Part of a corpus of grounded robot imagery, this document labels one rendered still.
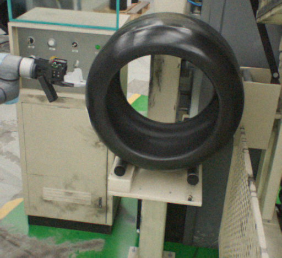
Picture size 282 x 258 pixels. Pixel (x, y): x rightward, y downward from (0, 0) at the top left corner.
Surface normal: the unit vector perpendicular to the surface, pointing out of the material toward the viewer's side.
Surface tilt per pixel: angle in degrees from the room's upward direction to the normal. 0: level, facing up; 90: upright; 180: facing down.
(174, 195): 0
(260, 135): 90
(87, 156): 90
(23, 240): 0
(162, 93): 90
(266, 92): 90
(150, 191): 0
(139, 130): 41
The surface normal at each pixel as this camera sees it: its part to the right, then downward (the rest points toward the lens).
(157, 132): -0.11, 0.26
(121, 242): 0.05, -0.90
